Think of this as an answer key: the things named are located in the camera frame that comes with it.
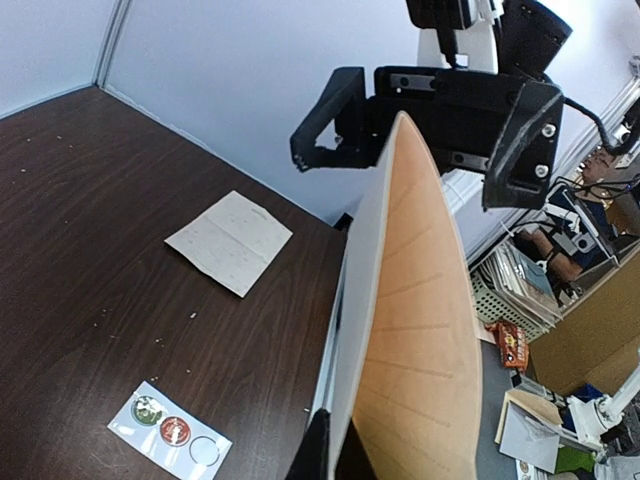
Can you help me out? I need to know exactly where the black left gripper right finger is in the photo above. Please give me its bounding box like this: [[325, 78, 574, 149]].
[[337, 421, 375, 480]]

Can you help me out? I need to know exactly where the red snack packet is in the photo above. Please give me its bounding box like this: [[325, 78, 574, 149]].
[[485, 320, 529, 373]]

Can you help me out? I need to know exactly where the red round sticker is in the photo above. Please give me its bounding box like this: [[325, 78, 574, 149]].
[[160, 416, 191, 447]]

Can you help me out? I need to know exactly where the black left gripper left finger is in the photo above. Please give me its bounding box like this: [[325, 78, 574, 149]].
[[285, 408, 330, 480]]

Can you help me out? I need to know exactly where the green round sticker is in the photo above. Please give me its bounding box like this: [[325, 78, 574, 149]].
[[131, 395, 165, 427]]

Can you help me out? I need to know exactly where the lined stationery sheet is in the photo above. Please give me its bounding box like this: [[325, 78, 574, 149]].
[[165, 191, 293, 298]]

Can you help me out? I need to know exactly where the person in background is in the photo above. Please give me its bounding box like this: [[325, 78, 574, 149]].
[[514, 144, 626, 301]]

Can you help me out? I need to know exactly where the white sticker sheet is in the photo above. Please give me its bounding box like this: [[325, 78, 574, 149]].
[[108, 381, 233, 480]]

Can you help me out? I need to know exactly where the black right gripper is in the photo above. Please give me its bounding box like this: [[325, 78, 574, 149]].
[[289, 66, 563, 210]]

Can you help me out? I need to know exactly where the tan letter paper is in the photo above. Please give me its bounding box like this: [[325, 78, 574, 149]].
[[328, 113, 482, 479]]

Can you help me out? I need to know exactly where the aluminium frame post rear left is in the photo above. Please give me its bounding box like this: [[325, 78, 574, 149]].
[[93, 0, 133, 90]]

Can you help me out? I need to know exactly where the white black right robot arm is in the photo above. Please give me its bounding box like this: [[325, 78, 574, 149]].
[[290, 1, 571, 210]]

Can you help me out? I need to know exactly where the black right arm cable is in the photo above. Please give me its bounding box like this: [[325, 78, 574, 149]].
[[562, 97, 640, 161]]

